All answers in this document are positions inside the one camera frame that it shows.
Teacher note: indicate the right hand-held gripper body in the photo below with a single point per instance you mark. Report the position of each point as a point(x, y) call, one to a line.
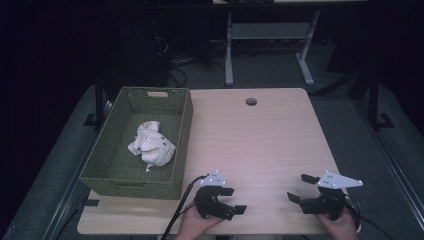
point(330, 203)

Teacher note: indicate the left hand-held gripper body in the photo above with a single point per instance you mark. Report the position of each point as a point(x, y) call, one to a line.
point(210, 206)

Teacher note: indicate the white patterned cloth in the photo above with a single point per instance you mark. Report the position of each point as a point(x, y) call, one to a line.
point(151, 146)

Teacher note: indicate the green woven basket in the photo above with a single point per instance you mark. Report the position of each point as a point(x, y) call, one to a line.
point(113, 166)

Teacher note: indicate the person's left hand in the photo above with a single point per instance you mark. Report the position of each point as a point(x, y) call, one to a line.
point(193, 226)

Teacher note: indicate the person's right hand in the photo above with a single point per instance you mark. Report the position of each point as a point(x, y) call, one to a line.
point(341, 228)

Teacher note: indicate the black metal stand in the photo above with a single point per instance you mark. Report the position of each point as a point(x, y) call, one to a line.
point(373, 100)
point(99, 100)

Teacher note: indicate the aluminium rail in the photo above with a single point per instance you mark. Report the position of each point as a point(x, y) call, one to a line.
point(390, 160)
point(71, 186)

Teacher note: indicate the white metal desk frame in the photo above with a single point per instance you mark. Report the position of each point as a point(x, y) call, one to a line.
point(266, 31)

